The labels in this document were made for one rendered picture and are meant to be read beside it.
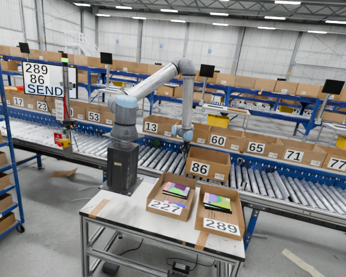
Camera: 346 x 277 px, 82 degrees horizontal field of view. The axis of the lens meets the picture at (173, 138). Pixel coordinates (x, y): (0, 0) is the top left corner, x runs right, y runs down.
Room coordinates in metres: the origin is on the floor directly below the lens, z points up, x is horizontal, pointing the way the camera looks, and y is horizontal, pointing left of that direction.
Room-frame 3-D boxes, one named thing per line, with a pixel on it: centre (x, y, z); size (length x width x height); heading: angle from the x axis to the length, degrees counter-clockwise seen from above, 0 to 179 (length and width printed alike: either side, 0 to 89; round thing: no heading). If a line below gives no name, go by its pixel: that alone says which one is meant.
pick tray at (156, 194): (1.22, -0.06, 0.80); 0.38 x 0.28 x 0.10; 168
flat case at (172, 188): (1.32, -0.08, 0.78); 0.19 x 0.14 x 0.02; 75
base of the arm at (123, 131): (1.34, 0.35, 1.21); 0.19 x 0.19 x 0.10
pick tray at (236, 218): (1.12, -0.37, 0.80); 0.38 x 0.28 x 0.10; 171
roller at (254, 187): (1.70, -0.82, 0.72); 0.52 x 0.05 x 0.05; 168
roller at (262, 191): (1.69, -0.88, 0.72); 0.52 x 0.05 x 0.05; 168
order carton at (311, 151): (2.05, -1.37, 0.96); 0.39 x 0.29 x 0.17; 77
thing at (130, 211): (1.18, -0.03, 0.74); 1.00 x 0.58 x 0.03; 79
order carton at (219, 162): (1.74, -0.36, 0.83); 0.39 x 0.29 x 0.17; 80
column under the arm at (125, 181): (1.34, 0.35, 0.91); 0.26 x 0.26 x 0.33; 79
